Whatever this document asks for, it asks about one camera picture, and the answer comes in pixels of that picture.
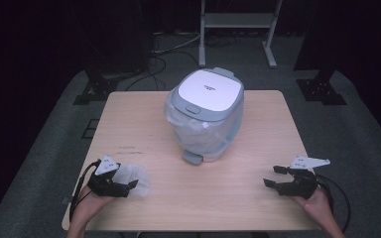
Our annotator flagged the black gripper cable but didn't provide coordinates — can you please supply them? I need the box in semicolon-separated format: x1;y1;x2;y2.
316;174;352;233
68;159;102;223

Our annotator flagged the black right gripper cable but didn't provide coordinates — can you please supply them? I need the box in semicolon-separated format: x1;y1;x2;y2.
316;174;352;233

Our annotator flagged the black stand base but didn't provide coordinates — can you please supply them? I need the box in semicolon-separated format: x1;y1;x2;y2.
72;68;120;106
296;70;347;106

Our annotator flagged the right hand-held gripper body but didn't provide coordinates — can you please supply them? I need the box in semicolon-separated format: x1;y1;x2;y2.
277;156;331;200

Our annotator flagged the light grey floor cable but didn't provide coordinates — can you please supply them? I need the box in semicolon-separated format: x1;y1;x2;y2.
151;33;202;56

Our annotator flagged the white metal stand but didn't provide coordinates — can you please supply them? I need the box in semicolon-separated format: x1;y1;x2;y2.
197;0;284;69

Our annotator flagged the white trash can lid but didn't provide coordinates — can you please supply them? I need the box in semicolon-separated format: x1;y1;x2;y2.
178;68;242;113

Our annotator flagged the person's right hand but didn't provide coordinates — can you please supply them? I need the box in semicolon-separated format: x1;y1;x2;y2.
294;188;334;221

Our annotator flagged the person's left hand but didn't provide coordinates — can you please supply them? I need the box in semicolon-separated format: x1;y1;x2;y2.
73;186;116;216

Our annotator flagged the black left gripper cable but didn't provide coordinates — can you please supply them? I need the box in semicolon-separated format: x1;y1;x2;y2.
68;159;102;223

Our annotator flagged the clear plastic bin liner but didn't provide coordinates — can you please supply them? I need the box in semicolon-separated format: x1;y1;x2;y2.
163;88;244;159

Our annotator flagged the black floor cable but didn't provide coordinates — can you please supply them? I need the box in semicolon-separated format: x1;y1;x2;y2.
124;50;200;92

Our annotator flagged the white tissue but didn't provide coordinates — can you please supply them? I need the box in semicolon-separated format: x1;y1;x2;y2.
112;164;153;199

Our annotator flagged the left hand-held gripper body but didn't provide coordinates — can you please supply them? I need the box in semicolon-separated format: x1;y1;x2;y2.
87;154;130;198

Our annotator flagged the dark floor socket plate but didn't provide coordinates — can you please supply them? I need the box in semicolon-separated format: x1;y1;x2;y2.
81;118;101;140

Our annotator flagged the grey pedal trash can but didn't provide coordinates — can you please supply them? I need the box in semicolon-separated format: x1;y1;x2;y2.
163;66;246;167

